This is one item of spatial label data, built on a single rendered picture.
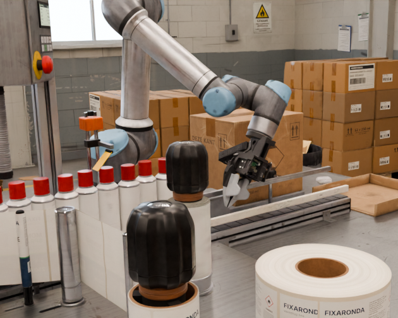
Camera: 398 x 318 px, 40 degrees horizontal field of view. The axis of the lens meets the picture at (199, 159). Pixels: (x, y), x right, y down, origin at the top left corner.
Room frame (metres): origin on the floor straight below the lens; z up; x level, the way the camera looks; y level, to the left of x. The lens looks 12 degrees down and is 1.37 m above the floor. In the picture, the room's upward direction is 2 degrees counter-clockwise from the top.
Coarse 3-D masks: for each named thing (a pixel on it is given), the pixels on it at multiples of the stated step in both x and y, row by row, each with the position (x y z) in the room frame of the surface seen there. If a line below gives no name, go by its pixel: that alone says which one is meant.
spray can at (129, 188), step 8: (128, 168) 1.25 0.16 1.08; (128, 176) 1.25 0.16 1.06; (120, 184) 1.25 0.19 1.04; (128, 184) 1.24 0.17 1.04; (136, 184) 1.25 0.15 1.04; (120, 192) 1.25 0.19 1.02; (128, 192) 1.24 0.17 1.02; (136, 192) 1.25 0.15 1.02; (120, 200) 1.25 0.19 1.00; (128, 200) 1.24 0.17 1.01; (136, 200) 1.25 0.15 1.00; (120, 208) 1.25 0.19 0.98; (128, 208) 1.24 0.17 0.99; (120, 216) 1.26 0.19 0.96; (128, 216) 1.24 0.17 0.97
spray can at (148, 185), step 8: (144, 160) 1.31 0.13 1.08; (144, 168) 1.29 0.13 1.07; (144, 176) 1.29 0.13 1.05; (152, 176) 1.30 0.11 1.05; (144, 184) 1.28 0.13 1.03; (152, 184) 1.29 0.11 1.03; (144, 192) 1.28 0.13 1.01; (152, 192) 1.28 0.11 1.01; (144, 200) 1.28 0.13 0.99; (152, 200) 1.28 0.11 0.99
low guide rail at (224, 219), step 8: (320, 192) 1.58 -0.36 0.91; (328, 192) 1.60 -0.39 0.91; (336, 192) 1.62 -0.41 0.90; (288, 200) 1.51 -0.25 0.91; (296, 200) 1.53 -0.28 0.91; (304, 200) 1.54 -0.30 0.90; (312, 200) 1.56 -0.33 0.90; (256, 208) 1.44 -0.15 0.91; (264, 208) 1.46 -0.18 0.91; (272, 208) 1.47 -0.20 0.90; (280, 208) 1.49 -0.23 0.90; (224, 216) 1.38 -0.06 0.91; (232, 216) 1.39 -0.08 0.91; (240, 216) 1.41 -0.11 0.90; (248, 216) 1.42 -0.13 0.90; (216, 224) 1.36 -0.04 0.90
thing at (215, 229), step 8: (320, 200) 1.62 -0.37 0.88; (328, 200) 1.61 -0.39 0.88; (288, 208) 1.55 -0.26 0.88; (296, 208) 1.54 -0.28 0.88; (304, 208) 1.55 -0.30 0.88; (256, 216) 1.47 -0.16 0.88; (264, 216) 1.47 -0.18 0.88; (272, 216) 1.48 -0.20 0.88; (224, 224) 1.42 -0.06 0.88; (232, 224) 1.42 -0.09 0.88; (240, 224) 1.41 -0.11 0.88; (0, 288) 1.05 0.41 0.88
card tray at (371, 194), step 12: (348, 180) 1.90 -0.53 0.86; (360, 180) 1.94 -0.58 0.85; (372, 180) 1.96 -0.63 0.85; (384, 180) 1.92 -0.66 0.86; (396, 180) 1.88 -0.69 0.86; (312, 192) 1.80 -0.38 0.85; (348, 192) 1.85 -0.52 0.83; (360, 192) 1.85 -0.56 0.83; (372, 192) 1.84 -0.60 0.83; (384, 192) 1.84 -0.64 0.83; (396, 192) 1.83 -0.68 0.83; (360, 204) 1.71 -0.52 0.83; (372, 204) 1.70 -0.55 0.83; (384, 204) 1.62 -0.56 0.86; (396, 204) 1.65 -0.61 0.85
